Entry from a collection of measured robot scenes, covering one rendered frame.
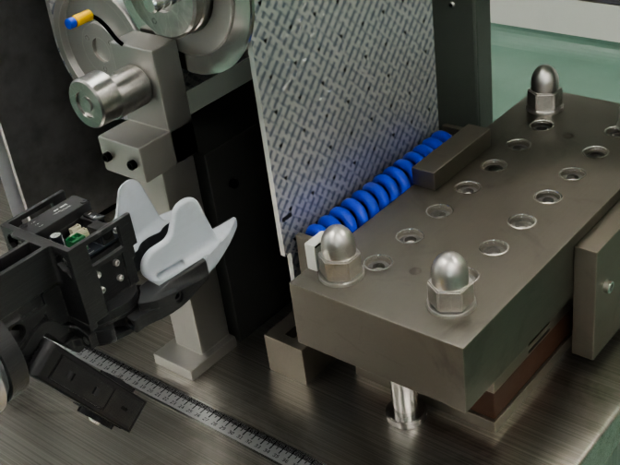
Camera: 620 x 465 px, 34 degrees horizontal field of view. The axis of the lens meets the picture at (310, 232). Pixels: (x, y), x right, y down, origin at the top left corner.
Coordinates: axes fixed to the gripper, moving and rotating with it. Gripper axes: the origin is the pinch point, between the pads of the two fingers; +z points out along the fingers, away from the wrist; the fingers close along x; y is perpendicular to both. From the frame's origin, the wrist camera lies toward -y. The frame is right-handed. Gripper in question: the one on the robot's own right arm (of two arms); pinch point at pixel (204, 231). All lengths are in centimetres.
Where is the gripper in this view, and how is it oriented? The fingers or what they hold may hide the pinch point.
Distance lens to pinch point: 76.1
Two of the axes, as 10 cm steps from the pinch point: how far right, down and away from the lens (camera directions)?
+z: 6.2, -4.7, 6.2
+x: -7.7, -2.4, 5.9
